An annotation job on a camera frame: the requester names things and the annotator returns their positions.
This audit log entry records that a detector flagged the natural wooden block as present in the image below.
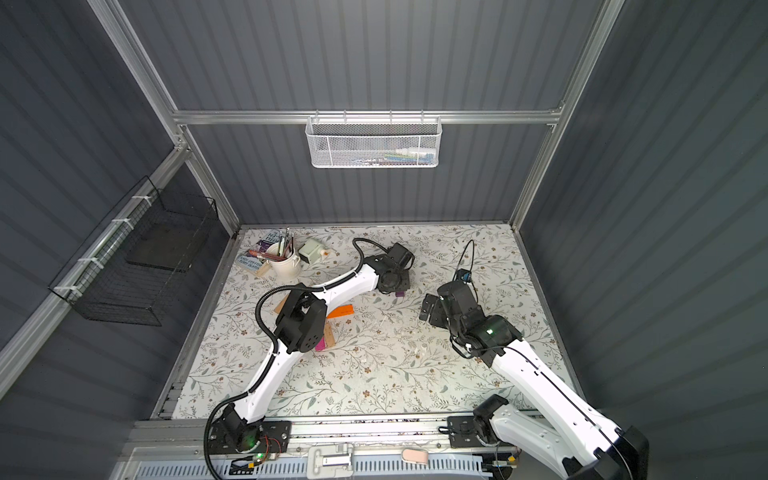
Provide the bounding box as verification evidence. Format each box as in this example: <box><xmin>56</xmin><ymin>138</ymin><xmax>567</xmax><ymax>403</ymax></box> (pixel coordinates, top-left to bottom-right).
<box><xmin>323</xmin><ymin>323</ymin><xmax>336</xmax><ymax>349</ymax></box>

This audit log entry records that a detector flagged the black wire mesh basket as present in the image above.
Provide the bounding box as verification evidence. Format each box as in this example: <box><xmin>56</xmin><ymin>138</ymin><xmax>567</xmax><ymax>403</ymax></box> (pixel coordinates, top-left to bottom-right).
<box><xmin>49</xmin><ymin>180</ymin><xmax>218</xmax><ymax>327</ymax></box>

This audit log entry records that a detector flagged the pale green small box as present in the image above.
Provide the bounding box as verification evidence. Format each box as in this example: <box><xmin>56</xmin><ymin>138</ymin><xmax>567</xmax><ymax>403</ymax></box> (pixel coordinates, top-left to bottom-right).
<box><xmin>298</xmin><ymin>238</ymin><xmax>329</xmax><ymax>265</ymax></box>

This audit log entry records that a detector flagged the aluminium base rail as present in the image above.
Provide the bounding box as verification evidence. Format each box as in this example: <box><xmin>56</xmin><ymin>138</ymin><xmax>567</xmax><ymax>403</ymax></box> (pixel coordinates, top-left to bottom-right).
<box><xmin>111</xmin><ymin>412</ymin><xmax>547</xmax><ymax>479</ymax></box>

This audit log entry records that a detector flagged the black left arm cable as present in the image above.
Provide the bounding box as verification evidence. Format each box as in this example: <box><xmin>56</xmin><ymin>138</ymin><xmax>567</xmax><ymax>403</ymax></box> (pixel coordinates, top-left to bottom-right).
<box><xmin>202</xmin><ymin>238</ymin><xmax>391</xmax><ymax>480</ymax></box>

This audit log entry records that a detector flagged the white wire mesh basket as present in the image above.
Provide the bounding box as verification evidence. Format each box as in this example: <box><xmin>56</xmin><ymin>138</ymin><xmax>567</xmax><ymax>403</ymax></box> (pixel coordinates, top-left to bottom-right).
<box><xmin>305</xmin><ymin>117</ymin><xmax>443</xmax><ymax>169</ymax></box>

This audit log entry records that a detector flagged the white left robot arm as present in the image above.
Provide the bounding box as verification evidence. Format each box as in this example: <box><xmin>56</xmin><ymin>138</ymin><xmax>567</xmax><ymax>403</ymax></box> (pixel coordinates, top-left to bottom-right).
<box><xmin>203</xmin><ymin>237</ymin><xmax>415</xmax><ymax>456</ymax></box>

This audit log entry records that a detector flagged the orange building block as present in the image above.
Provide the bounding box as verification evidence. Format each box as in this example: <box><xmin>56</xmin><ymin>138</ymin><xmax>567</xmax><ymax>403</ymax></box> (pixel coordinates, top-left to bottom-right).
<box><xmin>327</xmin><ymin>305</ymin><xmax>355</xmax><ymax>319</ymax></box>

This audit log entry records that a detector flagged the blue book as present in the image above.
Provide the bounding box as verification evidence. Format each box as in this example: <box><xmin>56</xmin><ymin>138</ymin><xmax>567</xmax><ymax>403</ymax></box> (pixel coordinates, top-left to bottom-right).
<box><xmin>235</xmin><ymin>230</ymin><xmax>281</xmax><ymax>274</ymax></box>

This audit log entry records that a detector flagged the pink eraser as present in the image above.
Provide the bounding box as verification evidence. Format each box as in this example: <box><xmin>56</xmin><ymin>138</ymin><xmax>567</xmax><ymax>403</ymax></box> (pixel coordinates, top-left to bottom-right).
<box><xmin>401</xmin><ymin>448</ymin><xmax>429</xmax><ymax>465</ymax></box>

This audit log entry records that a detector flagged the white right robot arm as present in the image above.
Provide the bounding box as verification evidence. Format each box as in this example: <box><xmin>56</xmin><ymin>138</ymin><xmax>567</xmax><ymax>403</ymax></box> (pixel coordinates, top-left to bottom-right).
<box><xmin>419</xmin><ymin>280</ymin><xmax>650</xmax><ymax>479</ymax></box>

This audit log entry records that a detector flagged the white pen cup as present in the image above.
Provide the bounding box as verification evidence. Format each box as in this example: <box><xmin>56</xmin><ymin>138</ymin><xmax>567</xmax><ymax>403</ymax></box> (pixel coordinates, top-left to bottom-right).
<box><xmin>266</xmin><ymin>243</ymin><xmax>302</xmax><ymax>281</ymax></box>

